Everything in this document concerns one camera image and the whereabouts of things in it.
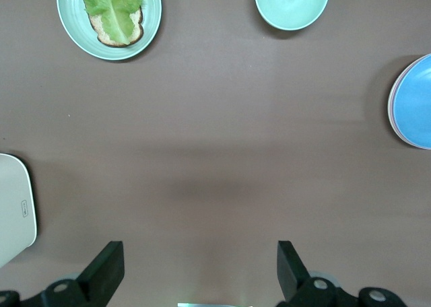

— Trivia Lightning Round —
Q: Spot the green plate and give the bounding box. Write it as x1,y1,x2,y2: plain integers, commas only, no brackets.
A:
56,0,163,61

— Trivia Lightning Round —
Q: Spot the brown table cover cloth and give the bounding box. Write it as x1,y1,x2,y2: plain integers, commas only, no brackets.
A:
0,0,431,307

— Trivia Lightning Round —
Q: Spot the green bowl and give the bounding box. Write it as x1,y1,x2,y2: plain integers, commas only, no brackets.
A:
254,0,331,31

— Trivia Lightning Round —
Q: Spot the green lettuce leaf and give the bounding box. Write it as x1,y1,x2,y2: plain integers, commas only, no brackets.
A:
79,0,144,46

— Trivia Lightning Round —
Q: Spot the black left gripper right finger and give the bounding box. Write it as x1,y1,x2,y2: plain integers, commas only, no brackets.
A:
275,241,407,307

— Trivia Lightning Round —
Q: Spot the blue plate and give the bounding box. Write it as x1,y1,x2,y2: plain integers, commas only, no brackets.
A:
392,53,431,149

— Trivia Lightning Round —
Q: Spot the beige plate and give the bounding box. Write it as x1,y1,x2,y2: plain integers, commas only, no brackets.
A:
387,56,431,151

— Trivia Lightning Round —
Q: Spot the toasted bread slice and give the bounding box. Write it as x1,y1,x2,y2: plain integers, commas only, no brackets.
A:
77,0,145,48

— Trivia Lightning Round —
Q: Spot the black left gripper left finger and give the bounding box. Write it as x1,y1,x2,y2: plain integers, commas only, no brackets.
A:
0,241,125,307

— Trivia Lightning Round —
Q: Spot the white rounded board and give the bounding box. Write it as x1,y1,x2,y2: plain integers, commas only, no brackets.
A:
0,153,38,269

